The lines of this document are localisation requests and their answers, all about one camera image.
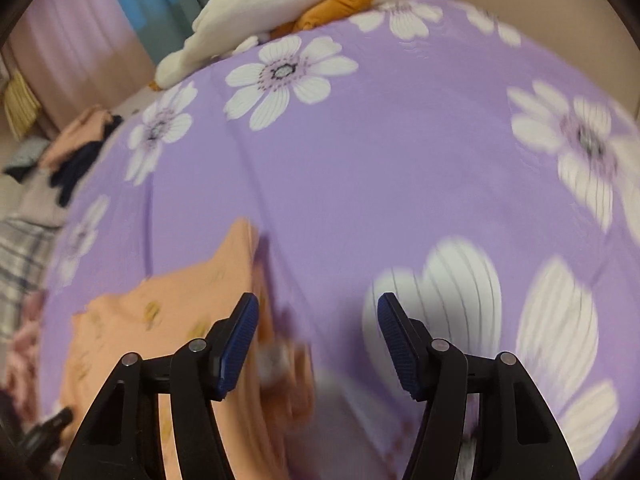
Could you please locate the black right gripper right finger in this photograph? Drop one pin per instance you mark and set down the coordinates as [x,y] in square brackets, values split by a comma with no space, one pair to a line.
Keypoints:
[517,435]

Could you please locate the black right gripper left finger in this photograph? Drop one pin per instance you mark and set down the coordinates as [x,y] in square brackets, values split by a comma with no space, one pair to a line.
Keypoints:
[119,438]

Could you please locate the orange cartoon print garment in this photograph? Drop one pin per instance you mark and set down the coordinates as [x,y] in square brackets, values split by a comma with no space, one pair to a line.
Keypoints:
[275,392]

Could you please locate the pink striped garment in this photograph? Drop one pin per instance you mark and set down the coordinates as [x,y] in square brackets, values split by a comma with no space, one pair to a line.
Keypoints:
[22,364]

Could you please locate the grey plaid pillow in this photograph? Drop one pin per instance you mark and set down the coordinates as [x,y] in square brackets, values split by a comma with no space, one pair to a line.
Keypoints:
[25,255]

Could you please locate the grey quilt blanket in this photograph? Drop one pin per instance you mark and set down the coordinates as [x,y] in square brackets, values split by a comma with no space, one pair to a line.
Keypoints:
[25,191]

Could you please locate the purple floral bed sheet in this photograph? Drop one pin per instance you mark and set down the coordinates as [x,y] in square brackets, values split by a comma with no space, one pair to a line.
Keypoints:
[409,149]

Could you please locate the dark navy folded garment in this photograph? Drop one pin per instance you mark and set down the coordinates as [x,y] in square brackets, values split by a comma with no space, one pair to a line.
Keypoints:
[73,169]

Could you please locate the peach folded garment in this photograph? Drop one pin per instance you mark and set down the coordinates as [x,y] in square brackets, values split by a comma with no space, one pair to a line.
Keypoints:
[87,127]

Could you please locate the yellow book stack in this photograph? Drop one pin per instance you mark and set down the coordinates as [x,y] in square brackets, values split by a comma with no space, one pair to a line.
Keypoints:
[21,106]

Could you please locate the white goose plush toy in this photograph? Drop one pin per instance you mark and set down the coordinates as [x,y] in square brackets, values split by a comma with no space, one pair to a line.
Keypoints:
[223,25]

